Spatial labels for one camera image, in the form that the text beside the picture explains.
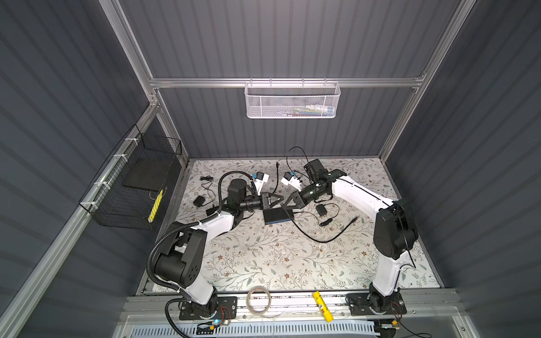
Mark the black ethernet cable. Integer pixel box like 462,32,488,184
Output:
270,161,360,244

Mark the small black power adapter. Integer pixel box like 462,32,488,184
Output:
316,204,328,217

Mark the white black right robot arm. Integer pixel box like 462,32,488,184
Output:
283,169,418,307

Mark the clear tape ring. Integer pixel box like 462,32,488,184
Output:
246,286,273,317

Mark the thin black usb cable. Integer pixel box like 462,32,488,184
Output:
295,202,341,228

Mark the black power adapter with prongs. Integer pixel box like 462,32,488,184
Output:
193,195,206,208

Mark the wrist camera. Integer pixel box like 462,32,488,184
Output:
280,159,329,192
227,170,270,204

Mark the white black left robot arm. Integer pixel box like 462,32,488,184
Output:
146,193,271,306

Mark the black corrugated cable conduit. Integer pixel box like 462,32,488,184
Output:
145,170,254,338

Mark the black wire mesh basket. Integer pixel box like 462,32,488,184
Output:
79,126,183,230

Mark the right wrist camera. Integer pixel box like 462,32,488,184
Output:
280,159,329,192

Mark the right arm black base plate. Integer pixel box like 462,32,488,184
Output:
345,292,407,315

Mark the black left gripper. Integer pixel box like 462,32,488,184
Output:
238,192,283,214

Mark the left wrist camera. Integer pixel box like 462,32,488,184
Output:
227,170,270,204

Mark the thin black adapter cable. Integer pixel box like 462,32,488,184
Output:
199,175,217,201

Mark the white wire mesh basket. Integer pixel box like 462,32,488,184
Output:
244,80,341,119

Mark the yellow marker in black basket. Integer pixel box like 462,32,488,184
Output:
147,190,164,223

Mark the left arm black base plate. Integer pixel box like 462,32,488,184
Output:
179,296,238,321

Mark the yellow glue stick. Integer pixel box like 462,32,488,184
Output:
313,291,334,323

